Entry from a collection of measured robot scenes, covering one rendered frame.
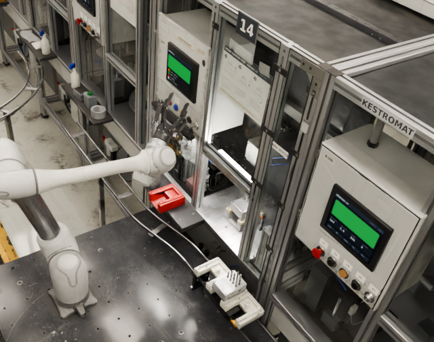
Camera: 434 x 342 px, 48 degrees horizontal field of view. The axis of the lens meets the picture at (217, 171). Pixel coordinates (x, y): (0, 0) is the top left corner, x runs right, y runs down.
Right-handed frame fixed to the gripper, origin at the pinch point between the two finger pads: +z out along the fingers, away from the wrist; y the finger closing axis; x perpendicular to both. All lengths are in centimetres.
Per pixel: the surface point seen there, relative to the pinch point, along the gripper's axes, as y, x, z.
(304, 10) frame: -16, -49, 45
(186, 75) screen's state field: 2.8, -2.8, 12.5
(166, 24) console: 19.5, 4.7, 32.7
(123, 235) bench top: -28, 66, -55
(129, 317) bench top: -34, 30, -93
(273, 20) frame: -3, -50, 29
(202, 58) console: 4.3, -16.4, 16.6
